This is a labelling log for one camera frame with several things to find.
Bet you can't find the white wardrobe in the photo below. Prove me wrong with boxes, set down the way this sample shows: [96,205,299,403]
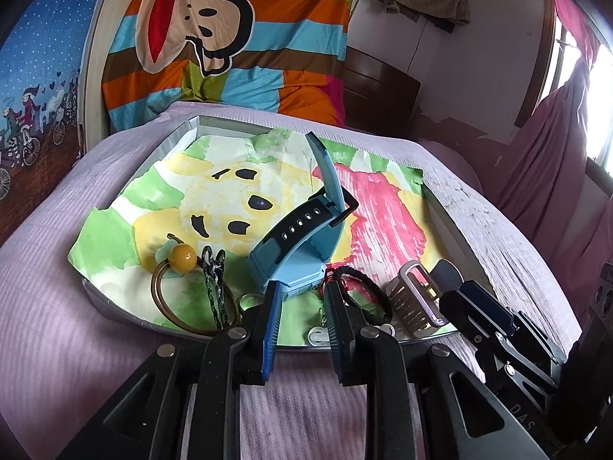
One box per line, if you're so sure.
[347,0,485,88]

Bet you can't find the brown hair tie yellow bead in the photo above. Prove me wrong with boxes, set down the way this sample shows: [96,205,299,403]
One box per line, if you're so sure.
[151,232,241,337]

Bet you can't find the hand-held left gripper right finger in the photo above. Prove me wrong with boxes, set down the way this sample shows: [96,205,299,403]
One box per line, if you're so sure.
[322,283,551,460]

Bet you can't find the light wooden board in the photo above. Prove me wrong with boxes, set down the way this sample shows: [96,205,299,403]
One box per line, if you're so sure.
[77,0,141,155]

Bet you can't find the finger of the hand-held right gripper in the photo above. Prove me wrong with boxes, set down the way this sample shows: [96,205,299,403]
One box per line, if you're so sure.
[455,282,569,366]
[439,292,557,398]

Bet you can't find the black braided bracelet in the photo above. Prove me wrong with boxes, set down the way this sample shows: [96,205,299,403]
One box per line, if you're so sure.
[322,266,394,327]

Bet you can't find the blue watch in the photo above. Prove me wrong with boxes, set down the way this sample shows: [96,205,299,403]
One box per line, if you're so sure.
[248,131,360,299]

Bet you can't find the pink curtain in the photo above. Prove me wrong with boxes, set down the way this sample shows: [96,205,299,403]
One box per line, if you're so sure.
[493,0,613,299]

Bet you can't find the dark wooden nightstand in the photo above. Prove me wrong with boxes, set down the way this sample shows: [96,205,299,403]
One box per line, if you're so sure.
[340,45,423,133]

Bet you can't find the colourful painted paper liner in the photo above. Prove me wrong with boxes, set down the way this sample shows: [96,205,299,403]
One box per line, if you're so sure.
[69,129,428,348]

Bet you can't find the window with wooden frame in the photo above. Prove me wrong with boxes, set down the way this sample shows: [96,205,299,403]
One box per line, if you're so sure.
[515,0,613,174]

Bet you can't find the striped monkey blanket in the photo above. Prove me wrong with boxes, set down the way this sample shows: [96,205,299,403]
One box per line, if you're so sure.
[100,0,361,133]

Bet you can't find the blue dotted wardrobe cover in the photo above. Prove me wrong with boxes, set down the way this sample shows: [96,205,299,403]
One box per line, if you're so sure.
[0,0,114,217]

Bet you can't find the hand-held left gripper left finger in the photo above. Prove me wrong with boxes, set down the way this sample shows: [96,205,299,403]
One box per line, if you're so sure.
[55,280,283,460]

